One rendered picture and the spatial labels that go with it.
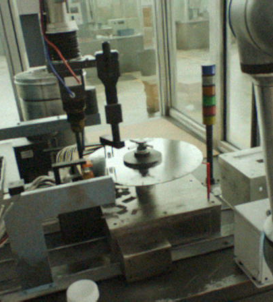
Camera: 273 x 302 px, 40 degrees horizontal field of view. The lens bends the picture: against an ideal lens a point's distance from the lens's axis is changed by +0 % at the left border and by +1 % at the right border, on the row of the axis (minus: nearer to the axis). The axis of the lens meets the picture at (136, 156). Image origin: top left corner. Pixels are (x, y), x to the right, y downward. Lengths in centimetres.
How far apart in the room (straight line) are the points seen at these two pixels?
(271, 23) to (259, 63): 10
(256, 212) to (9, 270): 62
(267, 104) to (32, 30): 68
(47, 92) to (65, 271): 83
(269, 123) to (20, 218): 55
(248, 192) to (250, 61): 58
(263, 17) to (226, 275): 64
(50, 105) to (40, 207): 81
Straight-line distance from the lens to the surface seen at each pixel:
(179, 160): 103
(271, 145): 59
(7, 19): 199
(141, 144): 102
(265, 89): 56
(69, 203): 86
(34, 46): 106
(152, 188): 107
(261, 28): 46
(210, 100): 122
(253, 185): 106
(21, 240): 90
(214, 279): 94
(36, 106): 163
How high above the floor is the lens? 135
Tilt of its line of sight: 22 degrees down
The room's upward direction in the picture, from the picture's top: 6 degrees counter-clockwise
